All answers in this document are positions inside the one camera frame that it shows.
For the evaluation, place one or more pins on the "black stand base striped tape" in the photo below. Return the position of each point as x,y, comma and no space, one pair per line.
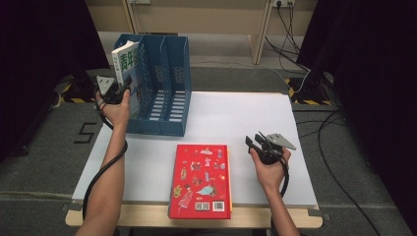
308,90
82,88

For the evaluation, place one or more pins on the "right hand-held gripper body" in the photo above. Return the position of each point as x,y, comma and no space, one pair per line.
270,155

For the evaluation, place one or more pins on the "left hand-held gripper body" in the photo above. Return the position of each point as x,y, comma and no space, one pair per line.
113,95

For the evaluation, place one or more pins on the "red hardcover book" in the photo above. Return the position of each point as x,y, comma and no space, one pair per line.
200,180

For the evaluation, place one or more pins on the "person's right hand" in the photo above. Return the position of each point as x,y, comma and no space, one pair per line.
272,177

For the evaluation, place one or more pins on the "black curtain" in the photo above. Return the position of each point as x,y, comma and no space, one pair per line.
377,65
32,65

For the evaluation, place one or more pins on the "white wall socket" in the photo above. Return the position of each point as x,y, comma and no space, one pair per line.
141,1
283,2

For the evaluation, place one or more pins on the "white thick magazine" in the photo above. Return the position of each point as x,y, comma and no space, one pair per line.
126,60

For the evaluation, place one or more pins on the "beige wooden desk leg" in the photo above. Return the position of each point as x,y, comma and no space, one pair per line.
131,16
260,32

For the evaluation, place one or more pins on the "person's left hand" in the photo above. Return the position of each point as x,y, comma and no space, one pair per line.
116,113

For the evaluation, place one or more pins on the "blue plastic file rack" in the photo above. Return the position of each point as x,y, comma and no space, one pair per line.
157,128

